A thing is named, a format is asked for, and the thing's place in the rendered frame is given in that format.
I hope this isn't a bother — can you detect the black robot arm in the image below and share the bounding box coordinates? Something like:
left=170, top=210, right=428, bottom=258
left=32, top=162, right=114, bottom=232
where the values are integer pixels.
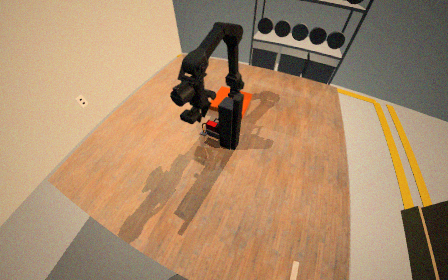
left=170, top=22, right=244, bottom=107

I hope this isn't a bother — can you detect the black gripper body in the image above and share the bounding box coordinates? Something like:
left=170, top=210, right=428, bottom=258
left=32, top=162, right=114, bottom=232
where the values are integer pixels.
left=180, top=89, right=216, bottom=124

